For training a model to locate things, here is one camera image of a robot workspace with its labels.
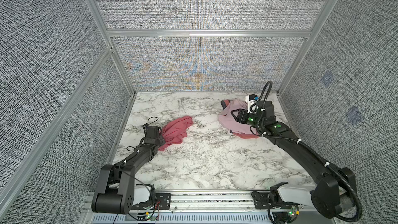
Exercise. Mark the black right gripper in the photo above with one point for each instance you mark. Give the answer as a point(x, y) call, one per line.
point(242, 114)

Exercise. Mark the dark pink cloth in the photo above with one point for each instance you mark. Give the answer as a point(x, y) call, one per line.
point(175, 131)

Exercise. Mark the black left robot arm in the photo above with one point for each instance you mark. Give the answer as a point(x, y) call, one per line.
point(116, 191)

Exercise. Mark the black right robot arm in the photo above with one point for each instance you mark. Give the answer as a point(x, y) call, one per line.
point(335, 194)

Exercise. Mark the light pink cloth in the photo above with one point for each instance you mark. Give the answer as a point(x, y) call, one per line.
point(226, 119)

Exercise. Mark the red pink bottom cloth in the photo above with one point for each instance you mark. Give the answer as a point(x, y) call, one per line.
point(244, 136)

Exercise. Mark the dark maroon cloth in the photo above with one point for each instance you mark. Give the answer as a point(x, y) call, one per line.
point(225, 103)

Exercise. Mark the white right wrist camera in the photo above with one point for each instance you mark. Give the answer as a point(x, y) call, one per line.
point(251, 101)

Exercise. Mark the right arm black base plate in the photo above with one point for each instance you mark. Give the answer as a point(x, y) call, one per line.
point(263, 200)

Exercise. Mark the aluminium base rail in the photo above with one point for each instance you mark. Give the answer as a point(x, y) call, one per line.
point(189, 207)

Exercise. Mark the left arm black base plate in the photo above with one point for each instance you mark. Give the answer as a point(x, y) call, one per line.
point(163, 201)

